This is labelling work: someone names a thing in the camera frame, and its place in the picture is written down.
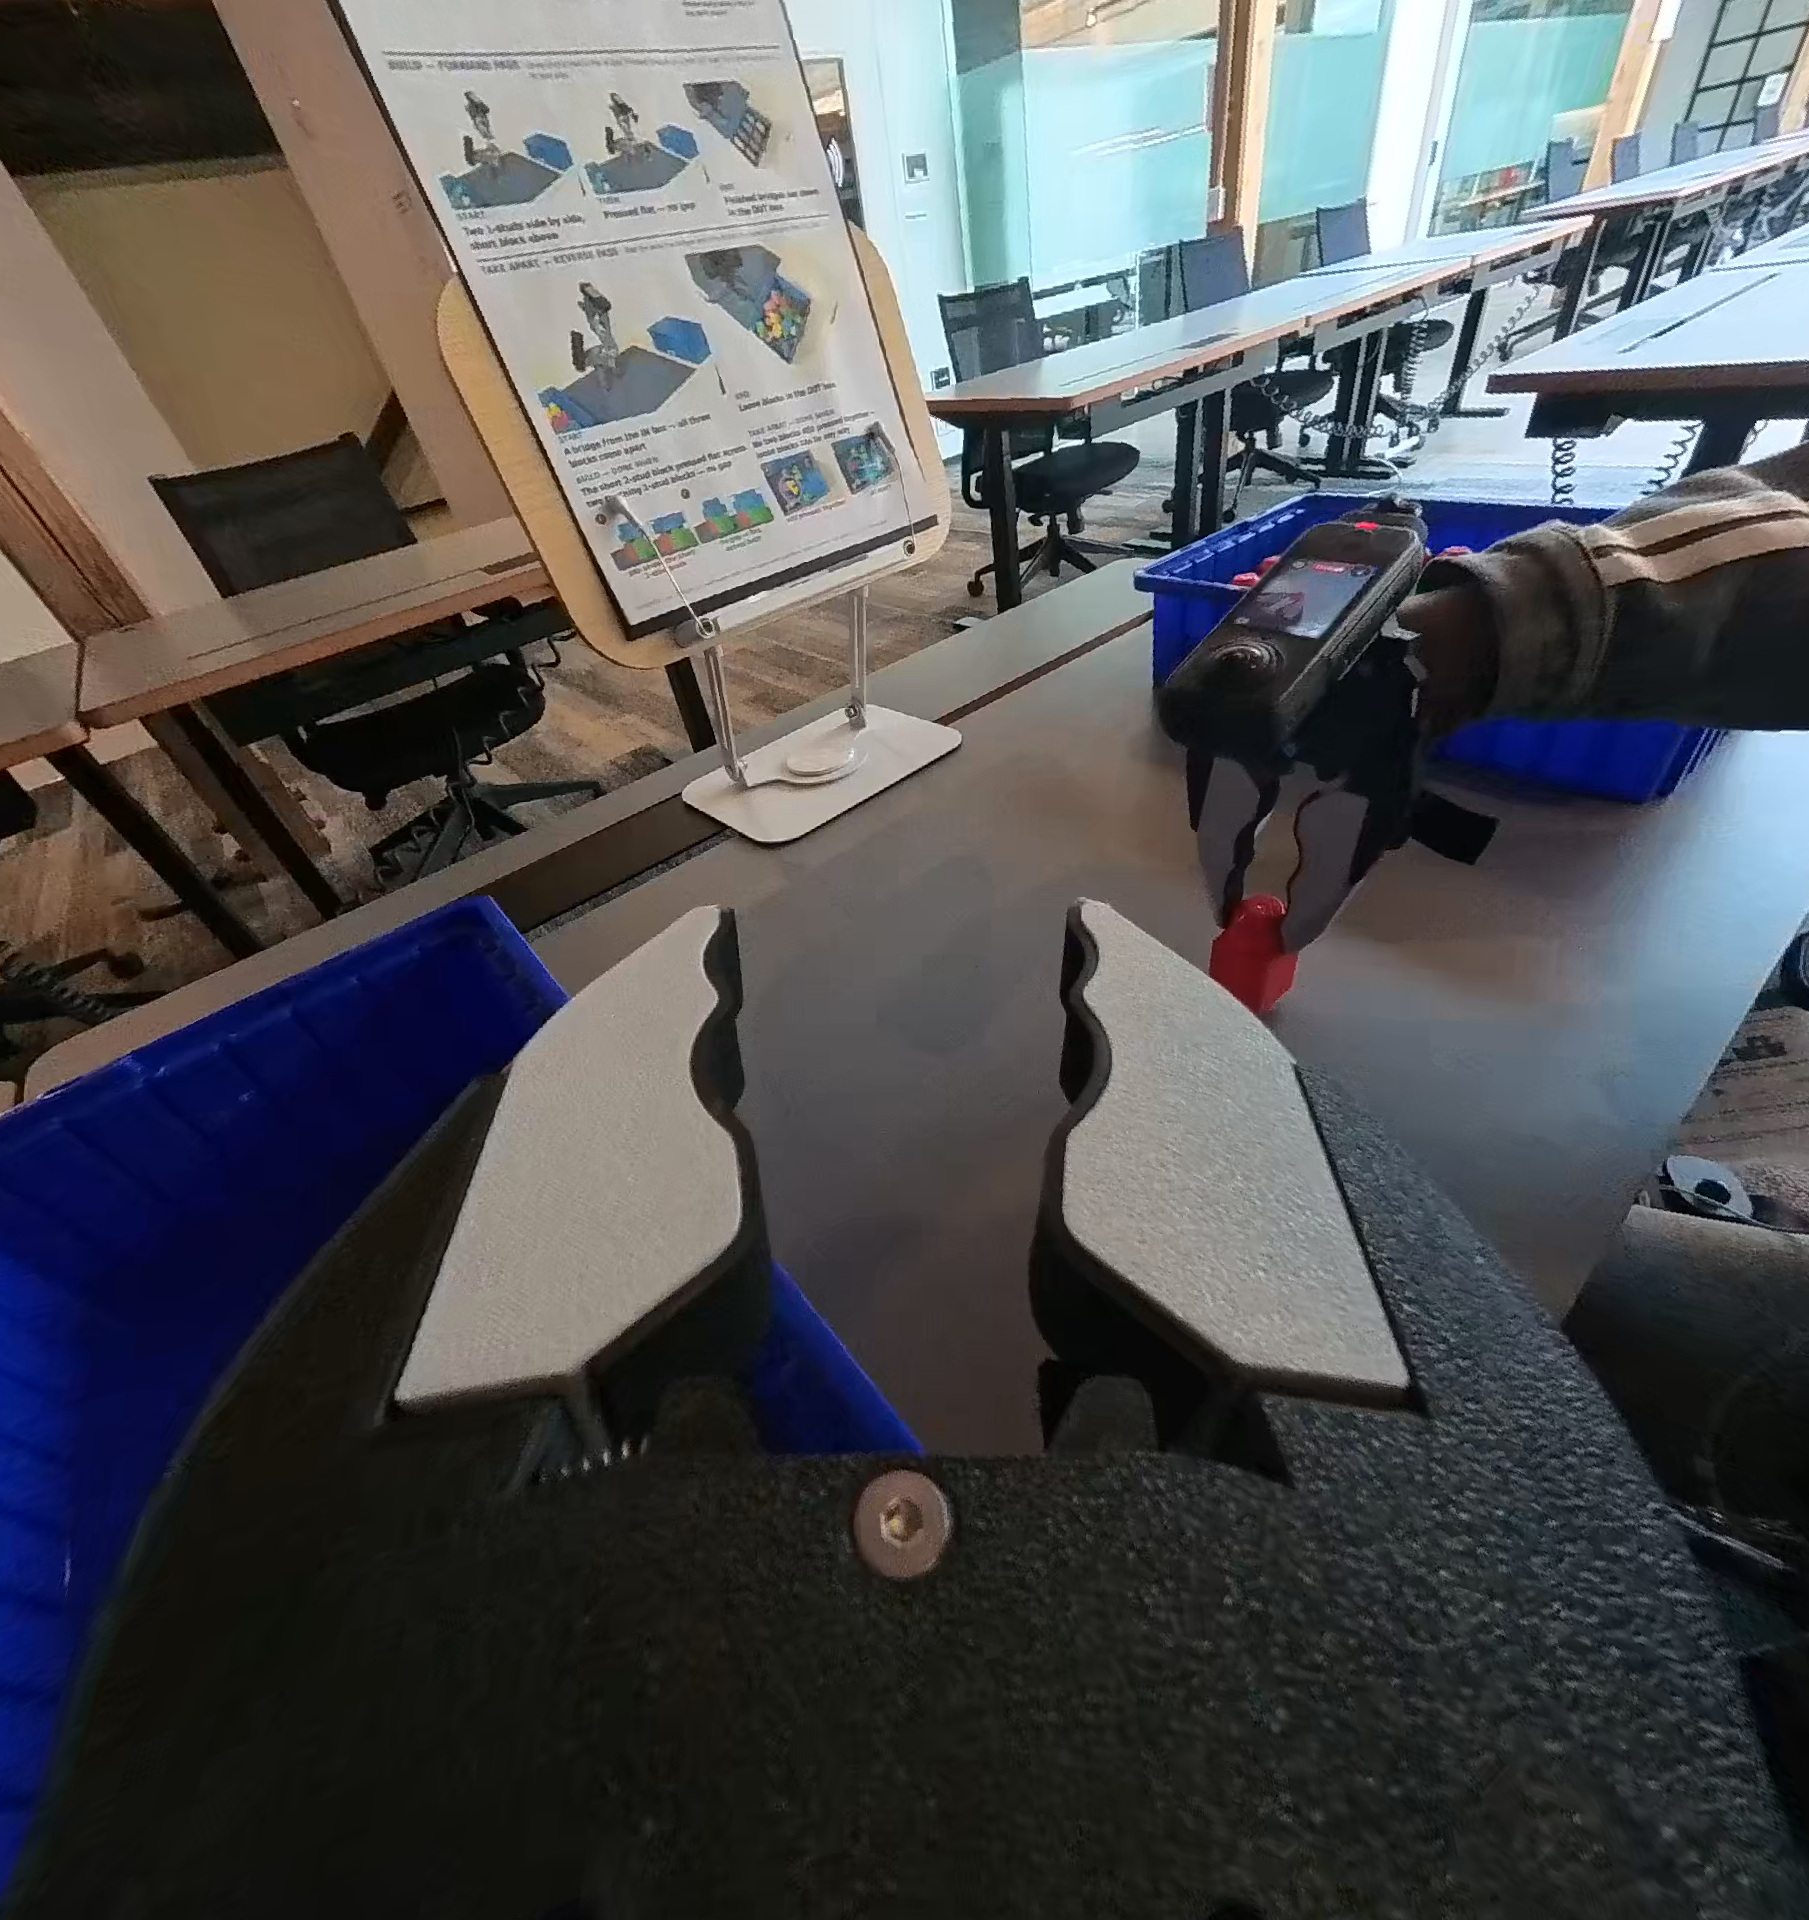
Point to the grey desk with wooden edge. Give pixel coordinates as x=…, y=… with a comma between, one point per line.
x=1700, y=332

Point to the black mesh office chair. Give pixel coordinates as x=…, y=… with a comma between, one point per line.
x=1248, y=299
x=1034, y=451
x=294, y=528

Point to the person's right forearm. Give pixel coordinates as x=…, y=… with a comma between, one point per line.
x=1670, y=586

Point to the wooden backing board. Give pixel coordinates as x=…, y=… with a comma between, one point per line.
x=907, y=389

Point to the blue plastic bin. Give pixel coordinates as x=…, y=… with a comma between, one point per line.
x=1580, y=747
x=144, y=1248

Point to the red mega block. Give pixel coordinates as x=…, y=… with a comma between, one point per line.
x=1259, y=969

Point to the printed instruction sheet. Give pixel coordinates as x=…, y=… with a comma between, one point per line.
x=645, y=299

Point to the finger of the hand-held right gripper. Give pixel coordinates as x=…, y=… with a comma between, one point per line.
x=1336, y=857
x=1223, y=832

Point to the long wooden-edged desk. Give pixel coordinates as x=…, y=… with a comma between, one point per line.
x=1221, y=332

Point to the light wooden desk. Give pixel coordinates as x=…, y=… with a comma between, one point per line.
x=288, y=619

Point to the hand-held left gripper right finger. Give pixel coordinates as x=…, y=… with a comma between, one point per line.
x=1212, y=1196

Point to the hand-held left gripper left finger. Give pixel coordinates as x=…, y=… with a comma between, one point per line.
x=589, y=1183

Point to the white metal document stand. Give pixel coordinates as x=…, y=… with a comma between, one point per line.
x=825, y=776

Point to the person's leg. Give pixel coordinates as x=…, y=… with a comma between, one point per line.
x=1730, y=1428

